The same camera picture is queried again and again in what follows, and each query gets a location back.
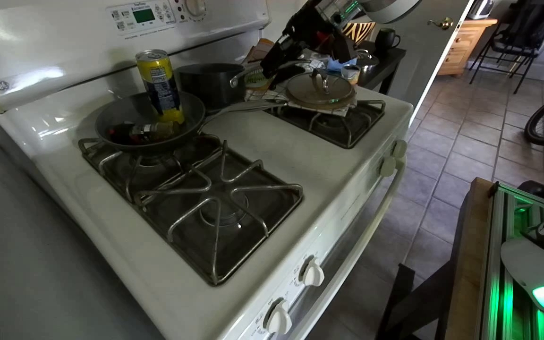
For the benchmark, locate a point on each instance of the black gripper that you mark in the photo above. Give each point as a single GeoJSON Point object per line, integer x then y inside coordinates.
{"type": "Point", "coordinates": [312, 28]}

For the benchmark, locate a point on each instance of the white robot base link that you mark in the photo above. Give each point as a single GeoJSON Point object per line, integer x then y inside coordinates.
{"type": "Point", "coordinates": [536, 264]}

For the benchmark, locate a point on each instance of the glass pot lid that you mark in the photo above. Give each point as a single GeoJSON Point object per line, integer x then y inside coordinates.
{"type": "Point", "coordinates": [321, 88]}

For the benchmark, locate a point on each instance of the white gas stove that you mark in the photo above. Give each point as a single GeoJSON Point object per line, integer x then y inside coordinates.
{"type": "Point", "coordinates": [321, 162]}

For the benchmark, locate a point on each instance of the white stove knob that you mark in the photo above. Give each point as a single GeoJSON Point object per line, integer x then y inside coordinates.
{"type": "Point", "coordinates": [387, 164]}
{"type": "Point", "coordinates": [278, 317]}
{"type": "Point", "coordinates": [398, 147]}
{"type": "Point", "coordinates": [312, 272]}

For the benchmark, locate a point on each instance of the stove control panel with display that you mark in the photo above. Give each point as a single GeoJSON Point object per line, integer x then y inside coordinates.
{"type": "Point", "coordinates": [149, 13]}

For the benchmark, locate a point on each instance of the orange item on tray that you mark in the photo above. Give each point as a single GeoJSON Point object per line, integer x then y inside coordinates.
{"type": "Point", "coordinates": [255, 77]}

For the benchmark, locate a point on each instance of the blue packet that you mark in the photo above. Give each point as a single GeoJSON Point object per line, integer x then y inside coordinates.
{"type": "Point", "coordinates": [334, 62]}

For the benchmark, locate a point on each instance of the glass jar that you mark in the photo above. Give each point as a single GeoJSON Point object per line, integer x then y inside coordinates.
{"type": "Point", "coordinates": [363, 62]}

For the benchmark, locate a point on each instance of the zebra pattern basket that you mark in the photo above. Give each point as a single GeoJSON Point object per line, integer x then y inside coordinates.
{"type": "Point", "coordinates": [359, 30]}

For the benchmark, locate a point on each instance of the black double burner grate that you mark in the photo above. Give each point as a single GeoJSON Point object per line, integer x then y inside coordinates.
{"type": "Point", "coordinates": [221, 251]}
{"type": "Point", "coordinates": [340, 130]}

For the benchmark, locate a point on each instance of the black mug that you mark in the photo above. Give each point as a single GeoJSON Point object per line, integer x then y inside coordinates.
{"type": "Point", "coordinates": [385, 41]}

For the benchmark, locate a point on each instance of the black side table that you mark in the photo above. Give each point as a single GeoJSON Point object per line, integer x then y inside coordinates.
{"type": "Point", "coordinates": [387, 66]}

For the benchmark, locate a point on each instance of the yellow oil bottle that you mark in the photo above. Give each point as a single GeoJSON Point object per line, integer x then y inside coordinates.
{"type": "Point", "coordinates": [159, 81]}

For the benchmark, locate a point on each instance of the white door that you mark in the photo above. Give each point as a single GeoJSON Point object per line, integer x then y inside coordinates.
{"type": "Point", "coordinates": [419, 56]}

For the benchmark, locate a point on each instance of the brass door knob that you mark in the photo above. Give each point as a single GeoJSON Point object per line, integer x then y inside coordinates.
{"type": "Point", "coordinates": [442, 22]}

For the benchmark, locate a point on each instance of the dark frying pan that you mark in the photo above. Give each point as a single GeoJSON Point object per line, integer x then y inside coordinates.
{"type": "Point", "coordinates": [121, 115]}

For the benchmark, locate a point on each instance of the wooden cabinet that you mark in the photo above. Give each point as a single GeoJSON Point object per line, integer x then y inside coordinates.
{"type": "Point", "coordinates": [466, 47]}

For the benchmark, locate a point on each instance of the black metal chair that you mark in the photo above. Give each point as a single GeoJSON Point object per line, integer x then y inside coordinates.
{"type": "Point", "coordinates": [519, 28]}

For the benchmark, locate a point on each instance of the wooden board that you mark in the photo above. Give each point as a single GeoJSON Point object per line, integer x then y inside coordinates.
{"type": "Point", "coordinates": [470, 264]}

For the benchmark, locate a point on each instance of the aluminium mount frame green lit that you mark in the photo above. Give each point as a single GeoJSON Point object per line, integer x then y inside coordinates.
{"type": "Point", "coordinates": [504, 294]}

